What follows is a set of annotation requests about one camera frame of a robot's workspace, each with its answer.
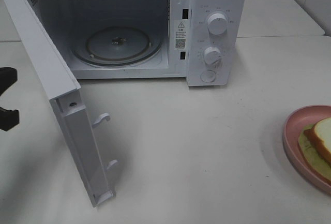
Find glass microwave turntable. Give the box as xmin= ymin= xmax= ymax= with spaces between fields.
xmin=72 ymin=26 xmax=163 ymax=67

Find toy sandwich with lettuce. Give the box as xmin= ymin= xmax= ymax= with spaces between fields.
xmin=298 ymin=117 xmax=330 ymax=184

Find white warning label sticker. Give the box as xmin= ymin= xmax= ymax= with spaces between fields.
xmin=173 ymin=19 xmax=189 ymax=51

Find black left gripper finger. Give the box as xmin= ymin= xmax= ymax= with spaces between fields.
xmin=0 ymin=108 xmax=20 ymax=131
xmin=0 ymin=67 xmax=17 ymax=95

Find white microwave oven body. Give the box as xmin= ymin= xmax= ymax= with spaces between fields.
xmin=29 ymin=0 xmax=245 ymax=86

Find round door release button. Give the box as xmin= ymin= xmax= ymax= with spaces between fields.
xmin=200 ymin=70 xmax=216 ymax=83

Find pink round plate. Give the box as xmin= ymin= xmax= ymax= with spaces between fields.
xmin=283 ymin=105 xmax=330 ymax=195

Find white timer knob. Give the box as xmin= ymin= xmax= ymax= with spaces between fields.
xmin=203 ymin=46 xmax=222 ymax=65

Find white upper power knob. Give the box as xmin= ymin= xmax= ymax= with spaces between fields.
xmin=207 ymin=12 xmax=229 ymax=35

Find white microwave door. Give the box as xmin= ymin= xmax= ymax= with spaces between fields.
xmin=3 ymin=0 xmax=118 ymax=206

